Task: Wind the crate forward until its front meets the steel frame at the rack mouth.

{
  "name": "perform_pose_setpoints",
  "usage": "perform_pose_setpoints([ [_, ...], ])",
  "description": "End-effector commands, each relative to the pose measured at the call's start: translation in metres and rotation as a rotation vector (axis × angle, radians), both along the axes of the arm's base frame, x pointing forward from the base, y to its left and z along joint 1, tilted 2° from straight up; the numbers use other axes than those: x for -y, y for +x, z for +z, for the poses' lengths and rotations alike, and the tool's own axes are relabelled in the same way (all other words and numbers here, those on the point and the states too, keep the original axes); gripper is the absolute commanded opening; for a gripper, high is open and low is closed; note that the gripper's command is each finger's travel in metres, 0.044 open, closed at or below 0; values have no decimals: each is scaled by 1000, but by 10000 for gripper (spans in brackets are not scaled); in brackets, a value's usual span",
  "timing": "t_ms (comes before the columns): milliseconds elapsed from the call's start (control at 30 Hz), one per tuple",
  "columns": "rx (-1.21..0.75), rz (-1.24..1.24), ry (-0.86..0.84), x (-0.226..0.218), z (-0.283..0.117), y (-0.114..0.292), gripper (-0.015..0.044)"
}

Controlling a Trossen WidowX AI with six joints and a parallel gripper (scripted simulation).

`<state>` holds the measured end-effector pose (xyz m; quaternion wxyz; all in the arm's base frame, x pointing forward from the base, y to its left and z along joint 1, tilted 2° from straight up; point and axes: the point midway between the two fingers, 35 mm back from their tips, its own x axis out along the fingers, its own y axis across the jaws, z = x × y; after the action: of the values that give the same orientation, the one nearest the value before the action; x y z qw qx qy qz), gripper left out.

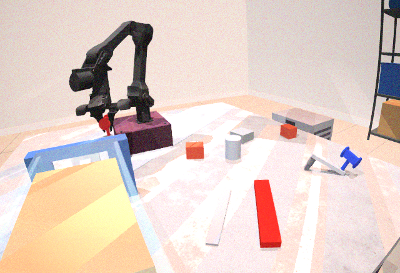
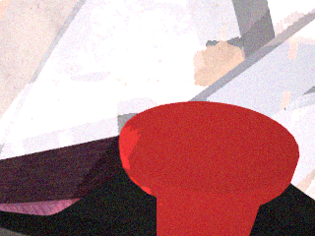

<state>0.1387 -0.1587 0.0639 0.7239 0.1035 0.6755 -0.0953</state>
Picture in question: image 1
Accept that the white flat bar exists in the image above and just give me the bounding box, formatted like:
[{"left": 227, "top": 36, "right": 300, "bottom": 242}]
[{"left": 206, "top": 188, "right": 231, "bottom": 246}]

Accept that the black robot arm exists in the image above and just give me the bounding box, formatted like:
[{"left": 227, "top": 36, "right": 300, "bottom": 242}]
[{"left": 69, "top": 21, "right": 154, "bottom": 124}]

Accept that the grey cylinder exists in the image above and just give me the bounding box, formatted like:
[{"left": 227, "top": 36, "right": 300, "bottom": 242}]
[{"left": 225, "top": 135, "right": 241, "bottom": 161}]

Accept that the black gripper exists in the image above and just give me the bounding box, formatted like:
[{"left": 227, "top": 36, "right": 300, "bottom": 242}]
[{"left": 76, "top": 85, "right": 132, "bottom": 132}]

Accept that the red flat bar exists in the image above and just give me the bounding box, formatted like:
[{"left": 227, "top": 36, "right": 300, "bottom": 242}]
[{"left": 254, "top": 179, "right": 282, "bottom": 248}]

